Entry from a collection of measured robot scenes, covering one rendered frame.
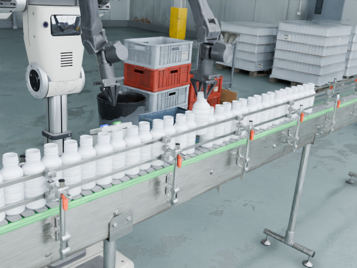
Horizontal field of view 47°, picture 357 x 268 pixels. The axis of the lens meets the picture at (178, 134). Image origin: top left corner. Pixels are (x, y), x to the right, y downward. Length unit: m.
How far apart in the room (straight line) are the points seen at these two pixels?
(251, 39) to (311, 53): 1.36
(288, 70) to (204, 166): 6.61
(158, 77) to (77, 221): 2.77
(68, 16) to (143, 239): 1.62
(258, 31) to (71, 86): 6.95
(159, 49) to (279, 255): 2.06
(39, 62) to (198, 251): 1.61
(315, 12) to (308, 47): 4.36
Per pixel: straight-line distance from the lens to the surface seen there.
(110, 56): 1.51
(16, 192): 1.18
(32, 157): 1.17
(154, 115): 2.32
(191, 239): 2.92
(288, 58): 8.19
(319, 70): 7.95
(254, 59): 8.67
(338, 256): 3.09
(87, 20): 1.49
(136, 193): 1.42
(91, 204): 1.30
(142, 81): 3.99
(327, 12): 12.16
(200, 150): 1.67
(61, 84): 1.87
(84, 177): 1.30
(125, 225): 1.44
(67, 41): 1.85
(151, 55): 3.87
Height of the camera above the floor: 1.61
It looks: 19 degrees down
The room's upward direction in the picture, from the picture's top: 5 degrees clockwise
